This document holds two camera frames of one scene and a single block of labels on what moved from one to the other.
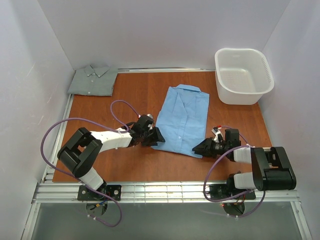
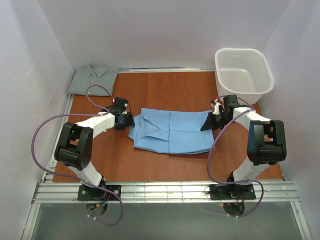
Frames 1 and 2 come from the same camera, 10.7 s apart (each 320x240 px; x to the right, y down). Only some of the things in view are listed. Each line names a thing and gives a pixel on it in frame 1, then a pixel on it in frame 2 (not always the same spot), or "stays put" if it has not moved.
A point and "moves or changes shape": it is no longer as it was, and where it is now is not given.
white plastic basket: (243, 75) stays put
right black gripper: (212, 147) -> (216, 120)
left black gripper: (149, 135) -> (123, 120)
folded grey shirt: (94, 80) stays put
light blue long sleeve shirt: (182, 120) moves or changes shape
